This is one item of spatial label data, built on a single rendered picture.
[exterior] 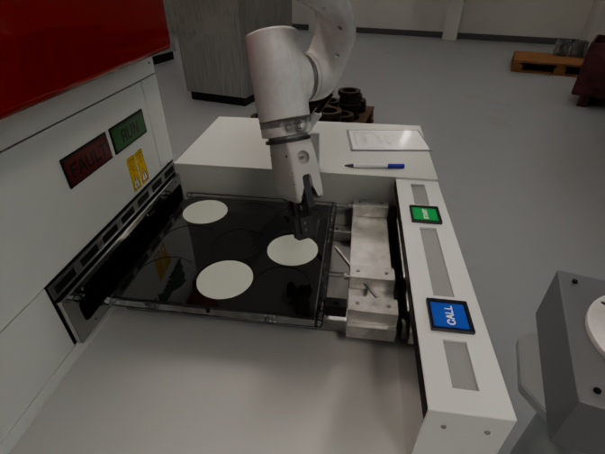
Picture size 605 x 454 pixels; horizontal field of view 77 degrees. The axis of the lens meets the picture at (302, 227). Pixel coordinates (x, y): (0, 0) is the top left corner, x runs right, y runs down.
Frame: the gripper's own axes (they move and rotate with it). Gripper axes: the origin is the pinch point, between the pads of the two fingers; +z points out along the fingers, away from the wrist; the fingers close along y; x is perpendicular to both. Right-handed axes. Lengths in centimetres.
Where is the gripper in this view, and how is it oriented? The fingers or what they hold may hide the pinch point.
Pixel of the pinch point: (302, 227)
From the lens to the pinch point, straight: 66.6
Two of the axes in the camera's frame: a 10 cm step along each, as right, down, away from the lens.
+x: -8.9, 2.6, -3.7
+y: -4.3, -1.9, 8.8
